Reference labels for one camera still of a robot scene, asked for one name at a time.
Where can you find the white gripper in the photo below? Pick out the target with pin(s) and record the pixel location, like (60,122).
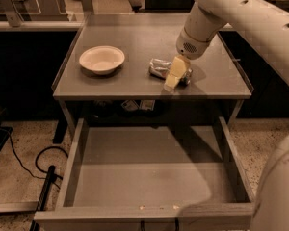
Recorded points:
(192,46)

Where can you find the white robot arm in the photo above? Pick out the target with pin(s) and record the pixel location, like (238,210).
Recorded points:
(265,28)

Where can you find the open grey top drawer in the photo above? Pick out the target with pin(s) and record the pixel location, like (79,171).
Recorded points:
(113,181)

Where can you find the grey cabinet table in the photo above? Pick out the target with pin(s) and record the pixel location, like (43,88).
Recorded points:
(213,98)

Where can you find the black power strip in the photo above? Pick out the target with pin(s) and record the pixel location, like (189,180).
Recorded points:
(43,195)

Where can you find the black drawer handle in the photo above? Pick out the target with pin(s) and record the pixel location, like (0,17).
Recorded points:
(159,226)

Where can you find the white rail bar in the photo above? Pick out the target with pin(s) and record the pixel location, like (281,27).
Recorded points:
(34,26)

